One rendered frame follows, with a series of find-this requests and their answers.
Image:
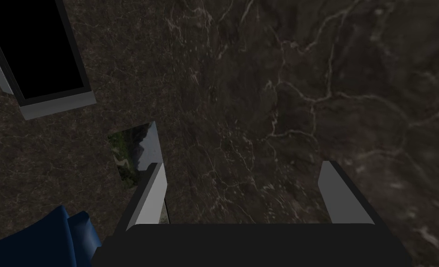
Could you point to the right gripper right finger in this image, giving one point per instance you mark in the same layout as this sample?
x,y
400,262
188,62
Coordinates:
x,y
344,200

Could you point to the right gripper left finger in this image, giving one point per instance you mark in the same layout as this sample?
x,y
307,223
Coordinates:
x,y
149,200

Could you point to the landscape picture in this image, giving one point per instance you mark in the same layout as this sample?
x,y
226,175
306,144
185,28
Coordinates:
x,y
138,154

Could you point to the blue armchair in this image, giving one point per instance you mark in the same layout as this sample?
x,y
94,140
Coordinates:
x,y
41,239

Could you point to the black screen with grey frame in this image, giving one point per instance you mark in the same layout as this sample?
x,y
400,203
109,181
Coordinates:
x,y
37,52

